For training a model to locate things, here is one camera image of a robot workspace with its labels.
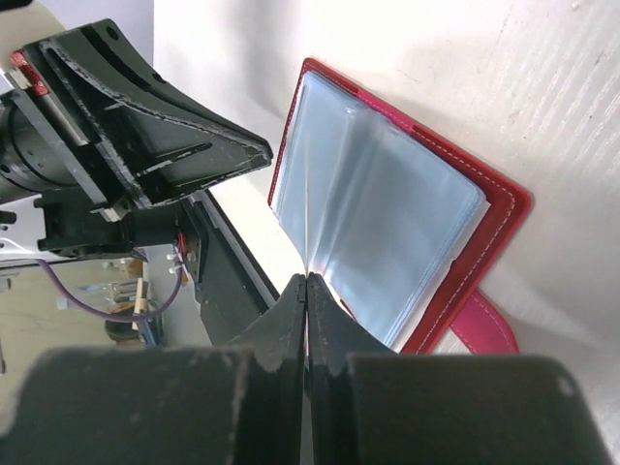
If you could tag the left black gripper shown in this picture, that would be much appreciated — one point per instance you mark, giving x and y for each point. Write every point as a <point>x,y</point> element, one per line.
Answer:
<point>102,144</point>

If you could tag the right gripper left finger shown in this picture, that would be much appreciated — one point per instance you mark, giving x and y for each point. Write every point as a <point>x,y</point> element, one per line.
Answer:
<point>236,404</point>

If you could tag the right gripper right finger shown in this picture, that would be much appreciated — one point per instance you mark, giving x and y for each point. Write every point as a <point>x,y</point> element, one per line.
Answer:
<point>372,406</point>

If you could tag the red leather card holder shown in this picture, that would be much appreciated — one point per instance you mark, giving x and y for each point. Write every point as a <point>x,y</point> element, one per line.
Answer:
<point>509,205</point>

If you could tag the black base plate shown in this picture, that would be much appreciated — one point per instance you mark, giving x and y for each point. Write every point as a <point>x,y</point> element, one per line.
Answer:
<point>231,287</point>

